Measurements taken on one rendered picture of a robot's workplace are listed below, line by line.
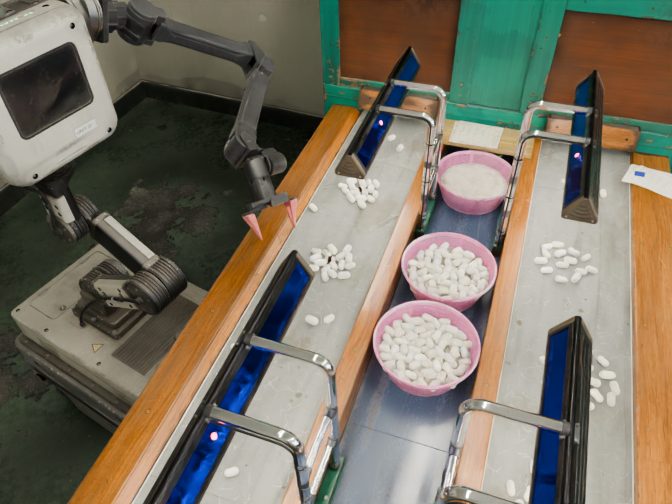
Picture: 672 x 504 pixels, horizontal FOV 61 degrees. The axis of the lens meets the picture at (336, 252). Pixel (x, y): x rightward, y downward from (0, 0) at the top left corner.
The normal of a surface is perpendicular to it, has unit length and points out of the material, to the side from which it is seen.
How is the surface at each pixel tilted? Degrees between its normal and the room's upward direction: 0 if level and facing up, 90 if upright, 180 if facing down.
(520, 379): 0
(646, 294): 0
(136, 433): 0
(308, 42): 90
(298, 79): 90
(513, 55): 90
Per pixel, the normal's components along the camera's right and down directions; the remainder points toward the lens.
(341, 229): -0.03, -0.71
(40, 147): 0.84, 0.36
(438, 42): -0.33, 0.67
